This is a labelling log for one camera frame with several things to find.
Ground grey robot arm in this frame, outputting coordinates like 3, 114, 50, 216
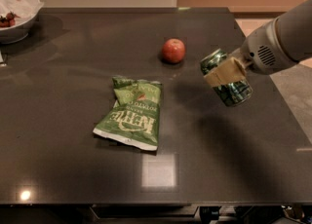
204, 0, 312, 88

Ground white napkin in bowl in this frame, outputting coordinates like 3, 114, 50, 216
0, 0, 44, 19

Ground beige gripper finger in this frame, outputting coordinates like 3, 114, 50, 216
204, 56, 246, 88

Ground green soda can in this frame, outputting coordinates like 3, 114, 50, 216
200, 49, 253, 107

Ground green kettle chips bag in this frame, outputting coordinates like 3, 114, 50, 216
93, 76, 162, 151

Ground red apple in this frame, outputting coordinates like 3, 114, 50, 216
162, 38, 185, 64

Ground white bowl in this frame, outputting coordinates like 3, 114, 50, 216
0, 12, 39, 44

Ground red strawberries in bowl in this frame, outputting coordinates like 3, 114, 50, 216
0, 12, 18, 28

